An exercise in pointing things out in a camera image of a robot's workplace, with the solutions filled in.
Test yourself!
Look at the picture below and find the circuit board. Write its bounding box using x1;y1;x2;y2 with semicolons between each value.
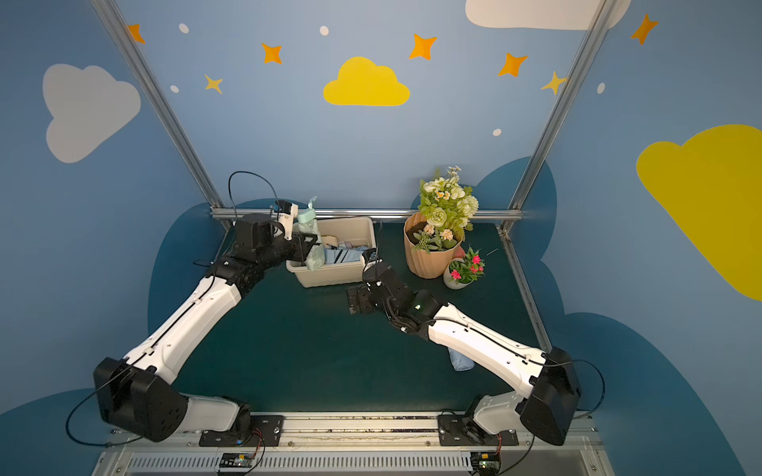
470;452;502;476
217;452;256;473

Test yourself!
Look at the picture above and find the orange pot with green flowers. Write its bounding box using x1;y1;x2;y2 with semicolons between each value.
404;166;479;279

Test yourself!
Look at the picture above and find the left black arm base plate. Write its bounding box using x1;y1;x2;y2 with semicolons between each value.
198;415;285;447

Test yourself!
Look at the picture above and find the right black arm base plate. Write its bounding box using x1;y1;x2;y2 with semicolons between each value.
437;413;519;447

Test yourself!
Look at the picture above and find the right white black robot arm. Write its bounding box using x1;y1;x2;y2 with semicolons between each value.
347;261;581;446

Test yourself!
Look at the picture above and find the aluminium back frame bar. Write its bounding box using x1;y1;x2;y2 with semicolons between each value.
210;207;523;221

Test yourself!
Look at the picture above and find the pale green umbrella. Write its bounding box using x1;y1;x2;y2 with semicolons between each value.
297;196;325;271

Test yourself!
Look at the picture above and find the left circuit board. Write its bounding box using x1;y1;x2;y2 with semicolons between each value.
217;452;256;473

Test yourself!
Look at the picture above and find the aluminium rail front frame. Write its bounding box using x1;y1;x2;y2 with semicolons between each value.
93;411;614;475

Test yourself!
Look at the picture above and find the beige plastic storage box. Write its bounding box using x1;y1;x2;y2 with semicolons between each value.
286;216;376;288

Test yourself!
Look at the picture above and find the beige striped umbrella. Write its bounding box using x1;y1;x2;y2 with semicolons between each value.
321;236;339;249

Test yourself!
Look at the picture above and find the pale blue umbrella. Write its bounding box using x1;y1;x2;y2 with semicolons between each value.
325;246;367;265

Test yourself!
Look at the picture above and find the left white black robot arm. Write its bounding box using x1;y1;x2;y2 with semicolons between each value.
93;213;319;444

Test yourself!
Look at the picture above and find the right circuit board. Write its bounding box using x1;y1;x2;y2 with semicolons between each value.
470;452;502;476

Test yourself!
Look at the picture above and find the white pot with pink flowers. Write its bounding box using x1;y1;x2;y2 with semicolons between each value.
443;246;486;290

